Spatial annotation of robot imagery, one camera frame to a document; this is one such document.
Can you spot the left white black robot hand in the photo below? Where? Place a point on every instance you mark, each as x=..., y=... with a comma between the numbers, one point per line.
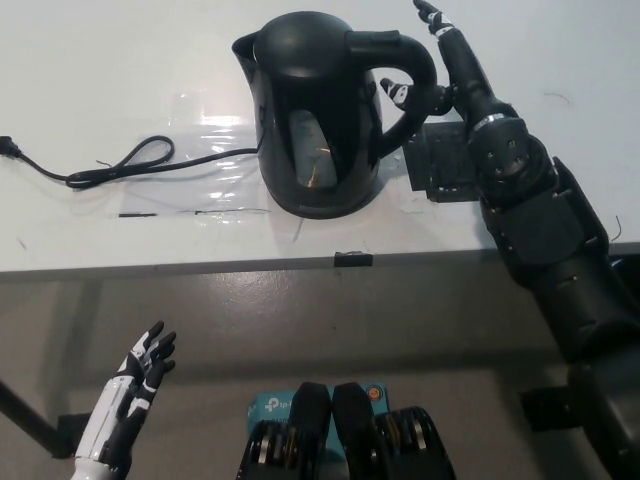
x=127, y=395

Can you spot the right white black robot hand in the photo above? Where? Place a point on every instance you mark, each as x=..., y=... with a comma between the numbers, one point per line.
x=465, y=70

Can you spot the black electric kettle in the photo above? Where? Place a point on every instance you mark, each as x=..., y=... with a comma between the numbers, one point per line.
x=310, y=65

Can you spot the black round kettle base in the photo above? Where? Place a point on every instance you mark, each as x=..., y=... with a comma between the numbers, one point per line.
x=320, y=213

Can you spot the black tape square patch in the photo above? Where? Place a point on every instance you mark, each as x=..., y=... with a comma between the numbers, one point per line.
x=440, y=160

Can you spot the black table leg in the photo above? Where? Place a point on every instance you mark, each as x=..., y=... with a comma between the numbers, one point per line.
x=27, y=415

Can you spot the thin black tape strip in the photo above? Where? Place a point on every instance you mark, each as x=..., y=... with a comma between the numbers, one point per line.
x=137, y=215
x=232, y=211

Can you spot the clear plastic film sheet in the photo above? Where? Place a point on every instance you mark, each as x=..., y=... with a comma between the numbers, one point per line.
x=222, y=186

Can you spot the black and blue object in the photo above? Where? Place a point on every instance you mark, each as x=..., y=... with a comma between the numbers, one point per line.
x=627, y=262

